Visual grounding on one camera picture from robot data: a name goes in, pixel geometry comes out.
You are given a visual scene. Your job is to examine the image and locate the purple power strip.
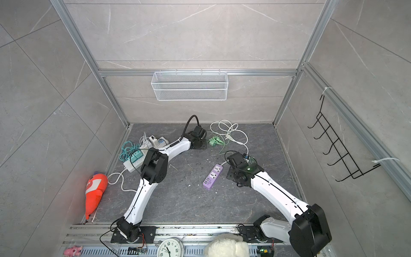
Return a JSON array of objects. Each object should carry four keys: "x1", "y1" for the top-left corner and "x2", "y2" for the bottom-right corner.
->
[{"x1": 202, "y1": 164, "x2": 223, "y2": 190}]

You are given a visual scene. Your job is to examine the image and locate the white charger with label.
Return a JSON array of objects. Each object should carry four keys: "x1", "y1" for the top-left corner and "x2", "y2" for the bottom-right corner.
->
[{"x1": 148, "y1": 136, "x2": 160, "y2": 148}]

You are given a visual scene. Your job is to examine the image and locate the teal charger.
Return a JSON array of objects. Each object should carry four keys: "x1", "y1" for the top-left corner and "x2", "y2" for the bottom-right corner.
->
[
  {"x1": 133, "y1": 150, "x2": 143, "y2": 159},
  {"x1": 130, "y1": 154, "x2": 138, "y2": 163}
]

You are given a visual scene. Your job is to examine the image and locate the teal usb cable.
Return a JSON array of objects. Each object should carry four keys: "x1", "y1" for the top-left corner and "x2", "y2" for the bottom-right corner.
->
[{"x1": 118, "y1": 140, "x2": 142, "y2": 162}]

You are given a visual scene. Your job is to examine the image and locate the white multicolour power strip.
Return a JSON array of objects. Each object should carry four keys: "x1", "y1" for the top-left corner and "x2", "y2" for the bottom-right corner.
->
[{"x1": 121, "y1": 135, "x2": 161, "y2": 172}]

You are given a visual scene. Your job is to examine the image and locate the white square charger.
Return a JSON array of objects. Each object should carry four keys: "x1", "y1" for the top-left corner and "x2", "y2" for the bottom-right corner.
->
[{"x1": 157, "y1": 137, "x2": 169, "y2": 147}]

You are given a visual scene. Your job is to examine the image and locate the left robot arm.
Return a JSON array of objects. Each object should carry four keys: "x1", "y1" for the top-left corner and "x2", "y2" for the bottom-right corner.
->
[{"x1": 116, "y1": 115, "x2": 207, "y2": 243}]

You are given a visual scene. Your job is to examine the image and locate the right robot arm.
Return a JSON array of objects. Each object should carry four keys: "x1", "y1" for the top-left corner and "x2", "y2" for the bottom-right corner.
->
[{"x1": 224, "y1": 151, "x2": 332, "y2": 257}]

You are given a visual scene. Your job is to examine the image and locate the green charger right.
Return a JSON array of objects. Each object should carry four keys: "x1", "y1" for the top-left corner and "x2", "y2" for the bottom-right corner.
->
[{"x1": 208, "y1": 136, "x2": 225, "y2": 147}]

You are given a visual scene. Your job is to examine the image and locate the white plush toy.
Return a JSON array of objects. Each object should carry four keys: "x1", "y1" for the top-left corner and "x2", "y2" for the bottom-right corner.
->
[{"x1": 204, "y1": 233, "x2": 250, "y2": 257}]

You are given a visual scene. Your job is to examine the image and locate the white analog clock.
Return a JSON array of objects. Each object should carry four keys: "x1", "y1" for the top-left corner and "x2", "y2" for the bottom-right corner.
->
[{"x1": 157, "y1": 238, "x2": 184, "y2": 257}]

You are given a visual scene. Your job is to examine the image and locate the red plush toy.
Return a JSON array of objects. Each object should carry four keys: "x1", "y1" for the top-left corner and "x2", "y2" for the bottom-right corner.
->
[{"x1": 85, "y1": 173, "x2": 108, "y2": 221}]

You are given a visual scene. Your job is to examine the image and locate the pink plush toy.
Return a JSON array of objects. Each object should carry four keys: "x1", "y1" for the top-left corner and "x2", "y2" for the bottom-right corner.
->
[{"x1": 63, "y1": 246, "x2": 83, "y2": 257}]

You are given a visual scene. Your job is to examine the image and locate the white cable with plug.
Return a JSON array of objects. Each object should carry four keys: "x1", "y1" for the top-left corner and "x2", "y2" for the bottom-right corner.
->
[{"x1": 210, "y1": 119, "x2": 249, "y2": 166}]

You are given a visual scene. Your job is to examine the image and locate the white wire mesh basket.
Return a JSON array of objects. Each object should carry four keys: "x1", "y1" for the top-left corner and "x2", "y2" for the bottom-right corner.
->
[{"x1": 151, "y1": 71, "x2": 229, "y2": 101}]

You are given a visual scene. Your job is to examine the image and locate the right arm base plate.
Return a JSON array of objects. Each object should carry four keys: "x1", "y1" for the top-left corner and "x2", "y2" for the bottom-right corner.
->
[{"x1": 237, "y1": 224, "x2": 282, "y2": 243}]

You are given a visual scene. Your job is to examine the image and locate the white power strip cord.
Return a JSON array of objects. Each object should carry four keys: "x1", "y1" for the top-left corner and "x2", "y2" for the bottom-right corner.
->
[{"x1": 106, "y1": 170, "x2": 137, "y2": 193}]

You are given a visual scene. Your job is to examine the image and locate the black wire hook rack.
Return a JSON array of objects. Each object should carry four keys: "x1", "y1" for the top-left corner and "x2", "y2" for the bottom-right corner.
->
[{"x1": 307, "y1": 95, "x2": 381, "y2": 182}]

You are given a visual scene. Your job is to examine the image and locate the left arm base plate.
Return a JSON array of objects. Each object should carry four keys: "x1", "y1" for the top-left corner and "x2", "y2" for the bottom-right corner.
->
[{"x1": 110, "y1": 226, "x2": 157, "y2": 244}]

